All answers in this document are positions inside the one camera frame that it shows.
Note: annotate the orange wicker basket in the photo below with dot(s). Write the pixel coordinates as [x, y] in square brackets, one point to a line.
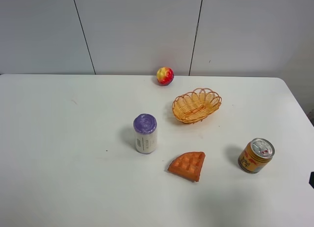
[196, 105]

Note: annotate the white can purple lid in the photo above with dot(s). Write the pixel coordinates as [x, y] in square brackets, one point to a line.
[145, 127]

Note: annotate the red yellow apple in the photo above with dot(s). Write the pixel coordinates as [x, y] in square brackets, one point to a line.
[165, 76]

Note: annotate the orange waffle wedge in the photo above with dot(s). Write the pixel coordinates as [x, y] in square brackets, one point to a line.
[188, 165]

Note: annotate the gold red drink can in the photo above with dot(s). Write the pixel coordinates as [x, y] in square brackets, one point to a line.
[256, 155]

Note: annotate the black object at edge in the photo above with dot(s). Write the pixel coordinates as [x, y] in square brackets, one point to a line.
[311, 180]

